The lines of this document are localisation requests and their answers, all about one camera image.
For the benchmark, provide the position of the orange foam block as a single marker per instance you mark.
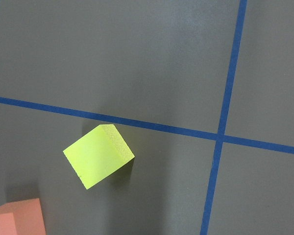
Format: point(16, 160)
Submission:
point(22, 218)

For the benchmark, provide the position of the yellow foam block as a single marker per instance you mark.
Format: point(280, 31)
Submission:
point(98, 154)

